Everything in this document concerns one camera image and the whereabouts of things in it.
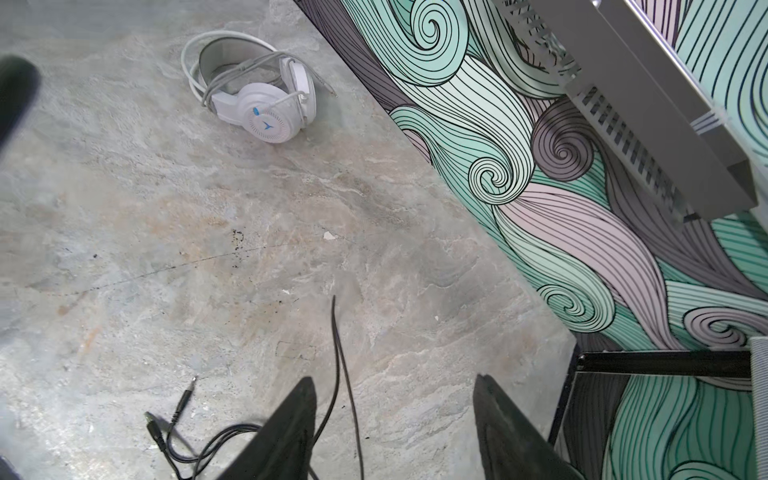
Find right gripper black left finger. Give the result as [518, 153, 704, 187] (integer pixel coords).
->
[219, 377, 317, 480]

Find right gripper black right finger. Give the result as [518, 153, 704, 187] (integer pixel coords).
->
[473, 374, 582, 479]

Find black headphone cable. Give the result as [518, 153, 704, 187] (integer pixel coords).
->
[143, 295, 366, 480]

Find white headphones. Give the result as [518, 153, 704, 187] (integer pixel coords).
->
[180, 30, 335, 144]

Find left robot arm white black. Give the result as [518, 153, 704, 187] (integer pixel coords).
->
[0, 55, 41, 149]

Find black frame post right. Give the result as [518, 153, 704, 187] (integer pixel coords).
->
[548, 346, 752, 446]

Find aluminium wall rail back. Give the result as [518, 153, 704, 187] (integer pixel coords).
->
[589, 1, 767, 221]

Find black perforated wall tray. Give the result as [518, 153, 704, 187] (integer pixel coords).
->
[496, 0, 767, 225]

